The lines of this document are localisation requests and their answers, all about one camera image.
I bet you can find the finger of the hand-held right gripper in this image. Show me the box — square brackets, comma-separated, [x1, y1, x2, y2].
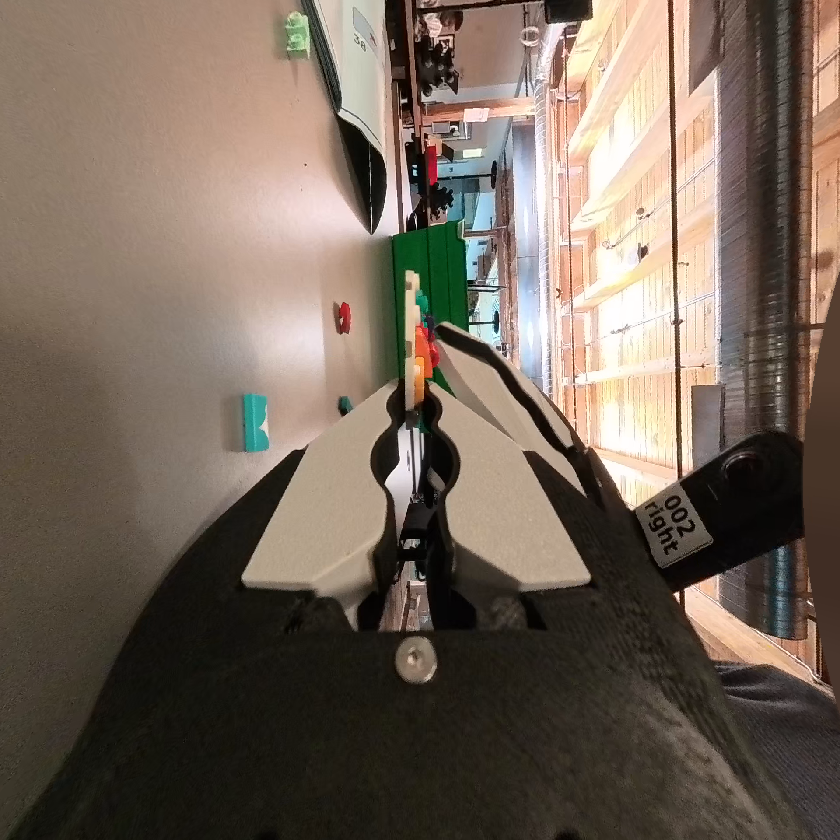
[435, 320, 586, 501]
[482, 351, 593, 460]

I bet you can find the lego instruction booklet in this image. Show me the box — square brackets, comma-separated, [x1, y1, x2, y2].
[301, 0, 389, 237]

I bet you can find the long teal lego tile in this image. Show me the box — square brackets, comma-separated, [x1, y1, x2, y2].
[241, 393, 272, 454]

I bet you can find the light green lego brick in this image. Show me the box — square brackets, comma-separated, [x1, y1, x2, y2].
[283, 12, 314, 60]

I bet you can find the silver ventilation duct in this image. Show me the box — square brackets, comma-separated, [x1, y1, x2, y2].
[715, 0, 818, 643]

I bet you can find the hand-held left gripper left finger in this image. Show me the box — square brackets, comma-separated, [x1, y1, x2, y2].
[241, 382, 403, 631]

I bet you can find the stack of green storage bins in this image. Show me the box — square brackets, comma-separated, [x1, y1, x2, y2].
[391, 221, 471, 434]

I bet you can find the white lego model with coloured bricks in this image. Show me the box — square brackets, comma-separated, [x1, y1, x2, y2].
[402, 269, 441, 431]

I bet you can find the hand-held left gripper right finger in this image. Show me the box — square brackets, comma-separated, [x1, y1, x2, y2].
[420, 381, 593, 629]

